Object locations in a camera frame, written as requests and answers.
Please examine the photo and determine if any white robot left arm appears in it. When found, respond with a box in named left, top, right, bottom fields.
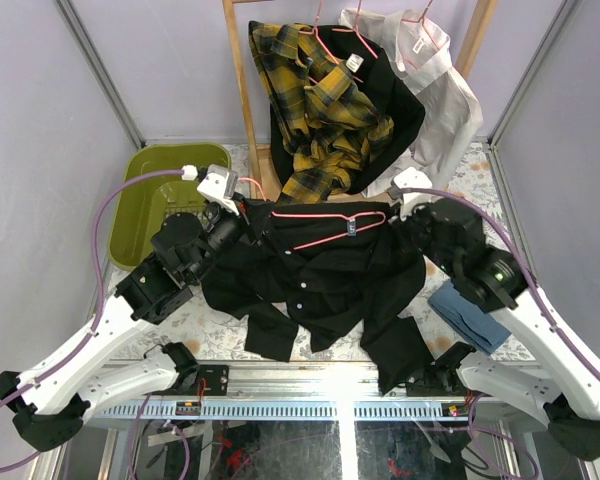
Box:
left=0, top=194, right=249, bottom=452

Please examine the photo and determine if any pink hanger of black shirt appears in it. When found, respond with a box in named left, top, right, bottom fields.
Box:
left=332, top=0, right=381, bottom=60

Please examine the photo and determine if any pink hanger of plaid shirt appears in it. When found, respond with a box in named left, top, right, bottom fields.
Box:
left=299, top=0, right=364, bottom=83

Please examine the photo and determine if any floral patterned tablecloth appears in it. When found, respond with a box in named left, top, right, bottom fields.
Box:
left=102, top=142, right=539, bottom=364

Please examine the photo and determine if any yellow plaid flannel shirt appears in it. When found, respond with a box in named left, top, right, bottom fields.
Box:
left=248, top=21, right=394, bottom=204

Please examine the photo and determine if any grey slotted cable duct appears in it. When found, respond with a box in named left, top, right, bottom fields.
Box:
left=96, top=398, right=468, bottom=422

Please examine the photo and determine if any white hanging shirt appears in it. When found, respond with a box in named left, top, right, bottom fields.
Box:
left=339, top=8, right=483, bottom=189

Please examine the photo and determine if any black button shirt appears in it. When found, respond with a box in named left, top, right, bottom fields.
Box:
left=202, top=202, right=433, bottom=394

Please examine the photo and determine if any pink wire hanger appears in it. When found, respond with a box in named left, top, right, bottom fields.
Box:
left=238, top=177, right=387, bottom=251

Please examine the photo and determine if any pink hanger of white shirt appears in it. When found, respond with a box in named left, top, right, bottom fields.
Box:
left=398, top=1, right=450, bottom=70

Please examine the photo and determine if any folded blue cloth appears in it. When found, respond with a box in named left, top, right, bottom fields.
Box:
left=427, top=282, right=511, bottom=355

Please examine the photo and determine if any olive green plastic basket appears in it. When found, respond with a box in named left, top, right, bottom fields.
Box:
left=108, top=143, right=231, bottom=271

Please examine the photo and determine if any black hanging shirt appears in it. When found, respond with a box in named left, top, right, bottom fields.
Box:
left=269, top=23, right=426, bottom=199

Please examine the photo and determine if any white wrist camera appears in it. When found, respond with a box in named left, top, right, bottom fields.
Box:
left=197, top=164, right=239, bottom=216
left=387, top=167, right=433, bottom=221

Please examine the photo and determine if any wooden clothes rack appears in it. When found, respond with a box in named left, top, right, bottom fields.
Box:
left=221, top=0, right=499, bottom=211

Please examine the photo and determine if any aluminium front frame rail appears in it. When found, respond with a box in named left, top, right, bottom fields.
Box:
left=79, top=359, right=546, bottom=401

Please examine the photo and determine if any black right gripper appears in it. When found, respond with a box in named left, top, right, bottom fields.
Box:
left=388, top=195, right=458, bottom=275

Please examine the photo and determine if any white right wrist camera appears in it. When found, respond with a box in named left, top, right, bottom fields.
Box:
left=387, top=167, right=433, bottom=221

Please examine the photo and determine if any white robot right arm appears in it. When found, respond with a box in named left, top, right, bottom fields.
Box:
left=389, top=189, right=600, bottom=461

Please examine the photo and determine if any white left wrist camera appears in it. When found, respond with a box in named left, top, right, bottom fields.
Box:
left=197, top=164, right=239, bottom=216

